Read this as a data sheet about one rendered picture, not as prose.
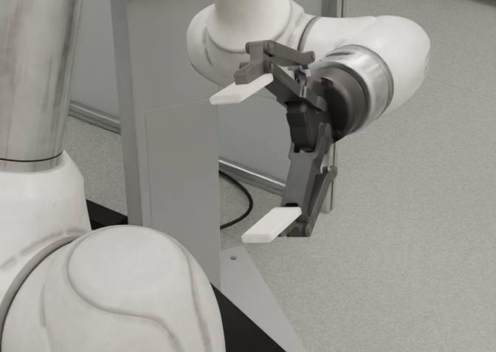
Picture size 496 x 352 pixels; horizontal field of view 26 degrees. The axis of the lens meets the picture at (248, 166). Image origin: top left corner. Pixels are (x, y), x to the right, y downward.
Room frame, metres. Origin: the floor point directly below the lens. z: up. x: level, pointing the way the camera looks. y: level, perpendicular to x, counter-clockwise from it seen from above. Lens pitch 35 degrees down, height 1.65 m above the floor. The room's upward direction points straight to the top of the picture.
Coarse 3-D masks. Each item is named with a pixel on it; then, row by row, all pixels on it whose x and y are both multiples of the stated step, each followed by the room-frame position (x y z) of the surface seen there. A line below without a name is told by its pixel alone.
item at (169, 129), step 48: (144, 0) 1.63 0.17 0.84; (192, 0) 1.66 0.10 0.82; (144, 48) 1.63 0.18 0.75; (144, 96) 1.63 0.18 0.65; (192, 96) 1.66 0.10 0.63; (144, 144) 1.62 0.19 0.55; (192, 144) 1.66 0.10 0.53; (144, 192) 1.62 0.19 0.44; (192, 192) 1.65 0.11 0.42; (192, 240) 1.65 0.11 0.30; (240, 288) 1.81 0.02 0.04; (288, 336) 1.66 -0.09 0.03
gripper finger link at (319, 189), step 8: (336, 168) 0.92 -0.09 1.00; (320, 176) 0.90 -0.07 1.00; (328, 176) 0.90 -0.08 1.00; (320, 184) 0.89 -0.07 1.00; (328, 184) 0.89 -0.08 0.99; (312, 192) 0.88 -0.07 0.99; (320, 192) 0.88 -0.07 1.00; (312, 200) 0.87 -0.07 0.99; (320, 200) 0.87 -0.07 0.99; (312, 208) 0.86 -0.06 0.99; (320, 208) 0.87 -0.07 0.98; (312, 216) 0.85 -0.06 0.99; (304, 224) 0.84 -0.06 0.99; (312, 224) 0.84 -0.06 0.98; (304, 232) 0.83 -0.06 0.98
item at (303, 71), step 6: (288, 66) 0.95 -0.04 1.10; (294, 66) 0.94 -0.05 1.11; (300, 66) 0.94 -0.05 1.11; (306, 66) 0.94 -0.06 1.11; (294, 72) 0.94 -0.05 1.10; (300, 72) 0.94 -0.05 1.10; (306, 72) 0.94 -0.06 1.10; (300, 78) 0.94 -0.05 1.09; (306, 78) 0.94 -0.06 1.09; (300, 84) 0.94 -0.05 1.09
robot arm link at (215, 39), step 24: (216, 0) 1.10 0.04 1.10; (240, 0) 1.08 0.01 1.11; (264, 0) 1.10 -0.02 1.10; (288, 0) 1.13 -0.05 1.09; (192, 24) 1.17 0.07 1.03; (216, 24) 1.11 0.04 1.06; (240, 24) 1.09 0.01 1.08; (264, 24) 1.09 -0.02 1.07; (288, 24) 1.11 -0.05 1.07; (192, 48) 1.15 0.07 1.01; (216, 48) 1.11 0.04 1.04; (240, 48) 1.08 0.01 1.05; (216, 72) 1.12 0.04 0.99; (288, 72) 1.08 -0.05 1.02; (264, 96) 1.11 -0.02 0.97
